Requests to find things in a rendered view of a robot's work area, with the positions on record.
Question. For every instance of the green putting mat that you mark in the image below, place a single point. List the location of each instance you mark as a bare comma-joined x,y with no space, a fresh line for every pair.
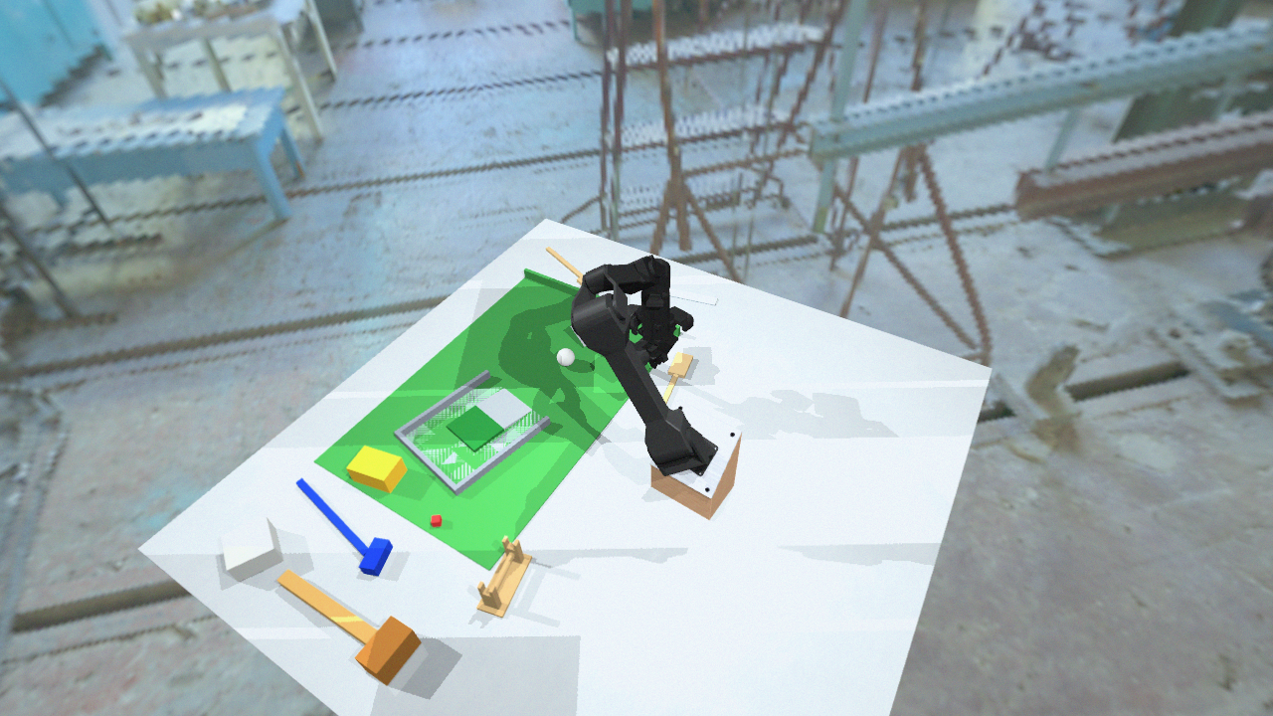
517,340

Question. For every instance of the blue putter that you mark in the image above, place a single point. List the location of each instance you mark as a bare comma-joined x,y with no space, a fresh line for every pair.
374,557

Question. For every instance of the yellow rectangular block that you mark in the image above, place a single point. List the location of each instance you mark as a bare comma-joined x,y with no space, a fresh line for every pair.
377,469

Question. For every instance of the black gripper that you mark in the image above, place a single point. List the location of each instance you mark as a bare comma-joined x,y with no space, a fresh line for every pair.
657,335

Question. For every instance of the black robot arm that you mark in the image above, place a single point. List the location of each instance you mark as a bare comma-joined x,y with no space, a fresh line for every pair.
604,324

